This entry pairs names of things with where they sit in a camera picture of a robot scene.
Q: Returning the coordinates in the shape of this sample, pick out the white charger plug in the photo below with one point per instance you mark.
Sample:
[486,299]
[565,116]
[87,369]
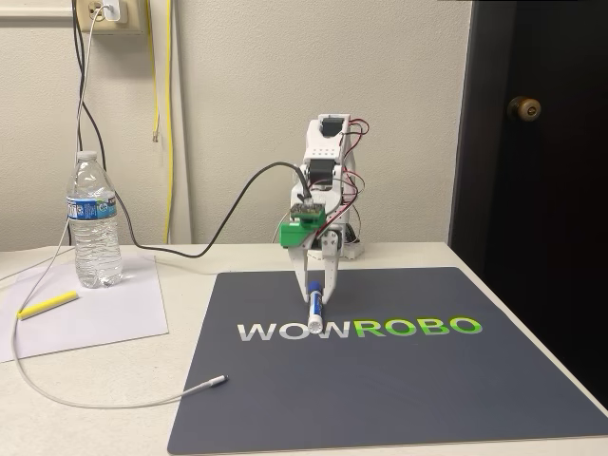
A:
[114,10]

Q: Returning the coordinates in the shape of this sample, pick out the beige wall outlet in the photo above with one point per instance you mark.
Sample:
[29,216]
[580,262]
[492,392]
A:
[133,19]

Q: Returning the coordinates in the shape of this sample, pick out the grey WOWROBO mat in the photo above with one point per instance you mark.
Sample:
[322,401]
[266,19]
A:
[380,380]

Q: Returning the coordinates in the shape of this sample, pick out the brass door knob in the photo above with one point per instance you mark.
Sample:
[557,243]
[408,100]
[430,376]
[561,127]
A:
[524,109]

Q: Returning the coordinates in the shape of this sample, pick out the yellow and white stick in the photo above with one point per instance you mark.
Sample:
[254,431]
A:
[47,304]

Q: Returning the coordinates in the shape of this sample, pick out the white paper sheet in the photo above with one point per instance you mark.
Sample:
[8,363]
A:
[95,323]

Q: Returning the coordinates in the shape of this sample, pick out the dark wooden door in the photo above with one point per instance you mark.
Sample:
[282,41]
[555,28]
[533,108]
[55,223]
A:
[546,214]

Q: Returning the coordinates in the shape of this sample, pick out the clear plastic water bottle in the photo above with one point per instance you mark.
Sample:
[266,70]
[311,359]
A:
[94,228]

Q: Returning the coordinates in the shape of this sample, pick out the green camera mount with board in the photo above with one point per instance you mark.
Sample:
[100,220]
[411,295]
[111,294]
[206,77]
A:
[297,233]

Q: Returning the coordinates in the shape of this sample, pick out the blue and white marker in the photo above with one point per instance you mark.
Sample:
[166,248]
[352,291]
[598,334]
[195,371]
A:
[315,309]

